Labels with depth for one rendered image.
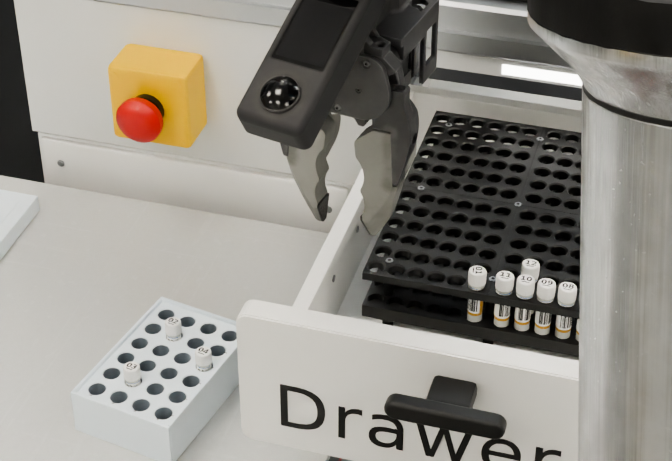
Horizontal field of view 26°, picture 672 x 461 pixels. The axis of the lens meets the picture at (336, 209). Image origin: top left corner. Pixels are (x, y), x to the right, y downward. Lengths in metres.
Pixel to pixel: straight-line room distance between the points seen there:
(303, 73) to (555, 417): 0.26
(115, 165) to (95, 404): 0.34
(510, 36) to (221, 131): 0.28
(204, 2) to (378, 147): 0.33
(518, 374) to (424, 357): 0.06
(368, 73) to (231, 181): 0.43
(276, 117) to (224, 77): 0.41
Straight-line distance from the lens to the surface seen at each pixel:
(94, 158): 1.36
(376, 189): 0.95
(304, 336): 0.92
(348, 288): 1.09
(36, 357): 1.17
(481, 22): 1.15
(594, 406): 0.43
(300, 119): 0.84
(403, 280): 1.00
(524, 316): 1.00
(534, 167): 1.12
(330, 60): 0.86
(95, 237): 1.29
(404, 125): 0.91
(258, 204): 1.31
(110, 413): 1.07
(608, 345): 0.42
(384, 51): 0.90
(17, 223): 1.30
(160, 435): 1.05
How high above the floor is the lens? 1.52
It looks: 36 degrees down
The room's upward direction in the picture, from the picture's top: straight up
